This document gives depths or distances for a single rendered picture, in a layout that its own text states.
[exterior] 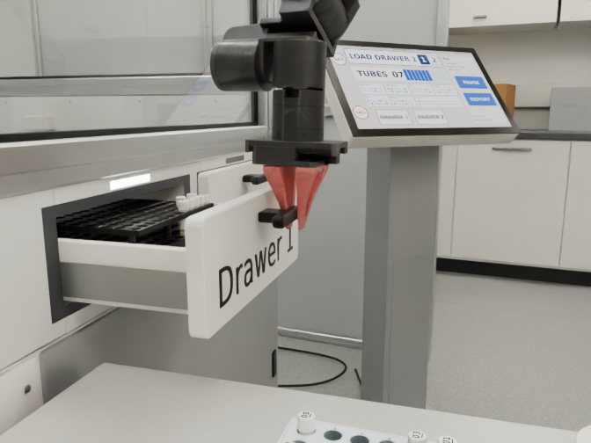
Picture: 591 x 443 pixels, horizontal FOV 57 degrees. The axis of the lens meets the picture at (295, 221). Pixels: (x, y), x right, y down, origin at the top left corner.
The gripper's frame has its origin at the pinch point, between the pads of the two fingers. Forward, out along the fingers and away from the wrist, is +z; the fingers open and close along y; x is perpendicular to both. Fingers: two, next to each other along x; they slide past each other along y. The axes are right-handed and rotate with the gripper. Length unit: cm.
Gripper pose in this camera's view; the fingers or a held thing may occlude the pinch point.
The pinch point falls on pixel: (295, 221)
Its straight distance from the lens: 61.9
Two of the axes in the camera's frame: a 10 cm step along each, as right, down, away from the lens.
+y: -9.6, -0.8, 2.8
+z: -0.3, 9.8, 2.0
